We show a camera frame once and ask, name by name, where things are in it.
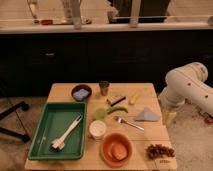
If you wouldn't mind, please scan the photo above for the bunch of dark grapes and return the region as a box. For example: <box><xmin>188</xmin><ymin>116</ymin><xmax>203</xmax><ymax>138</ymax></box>
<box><xmin>146</xmin><ymin>144</ymin><xmax>175</xmax><ymax>160</ymax></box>

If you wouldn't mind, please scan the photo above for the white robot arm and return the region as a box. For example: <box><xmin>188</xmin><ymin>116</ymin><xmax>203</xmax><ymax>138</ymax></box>
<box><xmin>158</xmin><ymin>62</ymin><xmax>213</xmax><ymax>126</ymax></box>

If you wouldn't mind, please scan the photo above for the small metal cup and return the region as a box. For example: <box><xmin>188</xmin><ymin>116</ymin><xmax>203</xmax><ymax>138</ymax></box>
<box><xmin>99</xmin><ymin>81</ymin><xmax>110</xmax><ymax>96</ymax></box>

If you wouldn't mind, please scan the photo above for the white round cup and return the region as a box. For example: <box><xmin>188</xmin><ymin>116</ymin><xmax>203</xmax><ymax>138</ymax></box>
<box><xmin>89</xmin><ymin>120</ymin><xmax>107</xmax><ymax>140</ymax></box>

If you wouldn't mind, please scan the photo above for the blue folded cloth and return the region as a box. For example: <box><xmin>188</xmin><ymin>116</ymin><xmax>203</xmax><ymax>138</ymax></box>
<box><xmin>134</xmin><ymin>107</ymin><xmax>160</xmax><ymax>122</ymax></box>

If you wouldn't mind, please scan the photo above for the yellow banana toy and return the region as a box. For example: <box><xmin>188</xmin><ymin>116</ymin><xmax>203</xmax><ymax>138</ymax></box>
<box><xmin>129</xmin><ymin>93</ymin><xmax>139</xmax><ymax>105</ymax></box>

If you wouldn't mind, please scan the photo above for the wooden table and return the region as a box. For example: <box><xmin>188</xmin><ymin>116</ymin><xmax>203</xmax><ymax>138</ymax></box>
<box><xmin>25</xmin><ymin>83</ymin><xmax>177</xmax><ymax>171</ymax></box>

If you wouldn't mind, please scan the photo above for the silver metal fork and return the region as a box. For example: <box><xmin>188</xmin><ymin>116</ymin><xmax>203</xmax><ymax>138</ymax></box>
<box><xmin>115</xmin><ymin>116</ymin><xmax>144</xmax><ymax>131</ymax></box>

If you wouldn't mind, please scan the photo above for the black and silver block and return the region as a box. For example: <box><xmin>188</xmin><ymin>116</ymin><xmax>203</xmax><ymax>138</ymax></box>
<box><xmin>107</xmin><ymin>95</ymin><xmax>126</xmax><ymax>106</ymax></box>

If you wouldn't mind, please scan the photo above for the orange fruit in bowl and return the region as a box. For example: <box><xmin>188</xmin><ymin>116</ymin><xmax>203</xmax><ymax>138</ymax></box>
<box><xmin>112</xmin><ymin>143</ymin><xmax>127</xmax><ymax>160</ymax></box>

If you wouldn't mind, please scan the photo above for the orange plastic bowl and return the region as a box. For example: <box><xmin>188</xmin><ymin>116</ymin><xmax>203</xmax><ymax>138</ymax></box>
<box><xmin>100</xmin><ymin>133</ymin><xmax>132</xmax><ymax>168</ymax></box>

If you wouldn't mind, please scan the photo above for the green measuring spoon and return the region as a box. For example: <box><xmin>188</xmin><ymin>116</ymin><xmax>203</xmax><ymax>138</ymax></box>
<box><xmin>94</xmin><ymin>106</ymin><xmax>128</xmax><ymax>120</ymax></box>

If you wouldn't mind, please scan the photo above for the blue sponge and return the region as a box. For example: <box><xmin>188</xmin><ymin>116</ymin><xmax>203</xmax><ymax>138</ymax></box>
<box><xmin>73</xmin><ymin>89</ymin><xmax>89</xmax><ymax>101</ymax></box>

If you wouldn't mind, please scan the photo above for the dark purple bowl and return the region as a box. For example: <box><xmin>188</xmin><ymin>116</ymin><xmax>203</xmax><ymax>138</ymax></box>
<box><xmin>71</xmin><ymin>84</ymin><xmax>92</xmax><ymax>101</ymax></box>

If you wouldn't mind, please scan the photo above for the green plastic tray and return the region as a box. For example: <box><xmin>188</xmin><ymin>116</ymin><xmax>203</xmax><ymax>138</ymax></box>
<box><xmin>28</xmin><ymin>102</ymin><xmax>87</xmax><ymax>160</ymax></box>

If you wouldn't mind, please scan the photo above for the white dish brush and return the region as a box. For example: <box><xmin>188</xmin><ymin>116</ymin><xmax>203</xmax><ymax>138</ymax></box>
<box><xmin>51</xmin><ymin>115</ymin><xmax>83</xmax><ymax>151</ymax></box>

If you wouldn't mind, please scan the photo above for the black chair base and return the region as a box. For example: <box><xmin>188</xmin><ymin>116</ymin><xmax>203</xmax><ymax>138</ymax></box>
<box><xmin>0</xmin><ymin>101</ymin><xmax>31</xmax><ymax>143</ymax></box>

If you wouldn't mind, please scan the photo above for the red dish on counter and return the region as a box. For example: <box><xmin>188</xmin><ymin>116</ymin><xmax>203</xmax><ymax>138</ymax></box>
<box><xmin>41</xmin><ymin>19</ymin><xmax>53</xmax><ymax>25</ymax></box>

